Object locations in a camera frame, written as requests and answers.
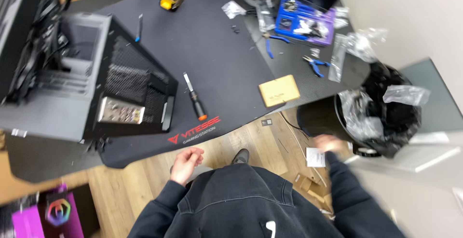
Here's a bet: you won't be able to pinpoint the person's right hand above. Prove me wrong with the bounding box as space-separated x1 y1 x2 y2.
313 134 348 156

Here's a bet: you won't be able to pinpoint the person's left hand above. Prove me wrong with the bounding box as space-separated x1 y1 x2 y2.
170 147 205 187

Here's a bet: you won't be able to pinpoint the white paper slip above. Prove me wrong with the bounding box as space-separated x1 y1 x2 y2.
306 147 326 168

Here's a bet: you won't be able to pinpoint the crumpled plastic wrap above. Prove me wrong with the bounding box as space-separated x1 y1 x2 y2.
338 89 385 141

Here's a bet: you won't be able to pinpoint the cardboard scraps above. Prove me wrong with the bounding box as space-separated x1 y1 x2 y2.
293 172 333 213

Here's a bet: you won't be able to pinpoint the person's grey shoe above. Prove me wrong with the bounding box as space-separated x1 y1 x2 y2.
231 148 250 165

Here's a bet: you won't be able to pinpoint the black trash bin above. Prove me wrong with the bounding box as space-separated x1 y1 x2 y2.
297 61 423 158

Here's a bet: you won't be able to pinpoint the small cardboard box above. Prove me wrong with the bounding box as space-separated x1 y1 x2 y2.
258 74 301 108

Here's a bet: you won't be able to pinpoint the person's dark hooded sweatshirt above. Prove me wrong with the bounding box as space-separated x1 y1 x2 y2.
174 163 344 238

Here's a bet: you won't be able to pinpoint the long clear plastic bag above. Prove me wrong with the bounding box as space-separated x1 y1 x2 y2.
253 0 277 33
328 33 349 84

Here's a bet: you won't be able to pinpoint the black desk mat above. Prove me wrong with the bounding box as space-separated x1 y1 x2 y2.
65 0 286 168

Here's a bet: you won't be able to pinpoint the blue purple parts box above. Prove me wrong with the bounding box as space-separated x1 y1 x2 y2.
274 0 337 47

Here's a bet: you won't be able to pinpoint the black mesh computer case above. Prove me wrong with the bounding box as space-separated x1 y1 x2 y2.
0 12 178 143

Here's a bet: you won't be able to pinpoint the thin blue tipped screwdriver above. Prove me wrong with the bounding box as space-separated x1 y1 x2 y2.
135 14 144 43

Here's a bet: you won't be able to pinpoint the purple printed box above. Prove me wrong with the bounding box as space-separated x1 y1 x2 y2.
11 183 85 238

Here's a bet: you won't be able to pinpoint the black cable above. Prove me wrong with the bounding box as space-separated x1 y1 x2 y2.
279 111 310 137

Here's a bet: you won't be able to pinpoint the orange black handled screwdriver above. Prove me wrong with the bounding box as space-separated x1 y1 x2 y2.
183 72 208 121

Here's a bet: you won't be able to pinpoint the blue handled pliers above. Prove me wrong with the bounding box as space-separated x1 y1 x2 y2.
302 55 331 78

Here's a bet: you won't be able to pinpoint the blue handled cutters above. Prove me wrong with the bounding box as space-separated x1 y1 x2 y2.
264 35 291 59

